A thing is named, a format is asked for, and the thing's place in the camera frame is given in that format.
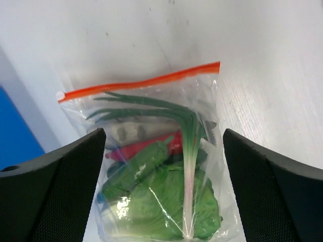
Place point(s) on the toy green onion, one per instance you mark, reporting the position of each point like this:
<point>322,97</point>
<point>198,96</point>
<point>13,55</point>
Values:
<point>191,135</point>

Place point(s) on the dark green toy cucumber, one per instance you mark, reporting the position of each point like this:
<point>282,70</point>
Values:
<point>174,158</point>

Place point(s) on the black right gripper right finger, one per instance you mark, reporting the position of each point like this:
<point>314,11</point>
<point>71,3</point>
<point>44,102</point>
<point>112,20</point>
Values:
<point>279,199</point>

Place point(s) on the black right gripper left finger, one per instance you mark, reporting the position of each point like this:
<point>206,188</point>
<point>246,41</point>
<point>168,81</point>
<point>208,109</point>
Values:
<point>49,197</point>

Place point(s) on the grey toy fish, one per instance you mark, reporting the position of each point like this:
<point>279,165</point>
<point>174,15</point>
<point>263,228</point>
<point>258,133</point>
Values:
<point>123,132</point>

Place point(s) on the clear zip bag orange zipper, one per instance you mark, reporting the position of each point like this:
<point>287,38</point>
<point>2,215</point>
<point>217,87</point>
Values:
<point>194,88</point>

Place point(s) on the small green toy pepper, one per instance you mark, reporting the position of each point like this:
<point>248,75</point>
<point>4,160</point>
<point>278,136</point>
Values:
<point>138,167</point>

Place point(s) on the blue plastic bin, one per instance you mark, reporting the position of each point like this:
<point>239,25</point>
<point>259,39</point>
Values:
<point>18,143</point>

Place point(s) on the toy napa cabbage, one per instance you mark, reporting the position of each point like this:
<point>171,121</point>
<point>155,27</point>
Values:
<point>154,208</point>

